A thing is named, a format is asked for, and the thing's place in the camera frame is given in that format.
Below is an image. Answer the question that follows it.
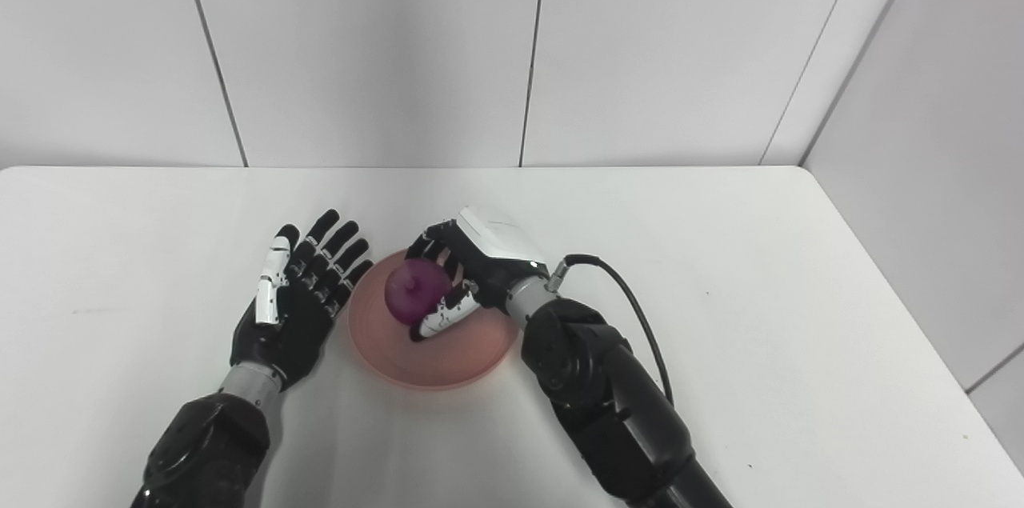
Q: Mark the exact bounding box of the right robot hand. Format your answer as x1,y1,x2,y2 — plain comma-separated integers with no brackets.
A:
405,204,550,343

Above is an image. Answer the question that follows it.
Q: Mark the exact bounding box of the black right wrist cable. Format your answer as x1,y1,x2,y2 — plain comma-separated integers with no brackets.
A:
546,254,675,407

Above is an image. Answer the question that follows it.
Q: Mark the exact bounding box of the pink round plate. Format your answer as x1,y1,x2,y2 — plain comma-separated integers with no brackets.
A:
347,248,522,391

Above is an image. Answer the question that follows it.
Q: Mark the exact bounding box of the purple red onion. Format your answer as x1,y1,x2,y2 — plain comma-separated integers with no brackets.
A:
385,258,454,326

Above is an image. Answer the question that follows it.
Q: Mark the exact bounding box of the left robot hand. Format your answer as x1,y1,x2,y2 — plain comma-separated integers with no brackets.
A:
230,209,374,393

